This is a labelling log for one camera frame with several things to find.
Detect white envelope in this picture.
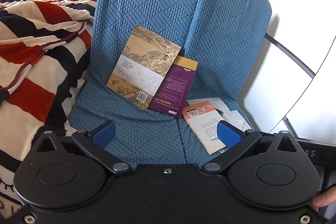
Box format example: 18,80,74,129
186,97,251,131

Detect orange and white book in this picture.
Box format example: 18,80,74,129
182,101,226,155

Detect purple and yellow book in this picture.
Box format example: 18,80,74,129
149,56,198,118

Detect painting cover book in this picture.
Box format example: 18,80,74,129
106,25,182,110

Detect person's right hand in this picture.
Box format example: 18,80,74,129
312,186,336,211

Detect striped red black white blanket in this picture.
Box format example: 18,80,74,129
1,0,97,217

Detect blue textured sofa cover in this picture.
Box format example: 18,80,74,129
68,0,272,166

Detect grey metal rail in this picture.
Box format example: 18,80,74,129
264,33,316,79

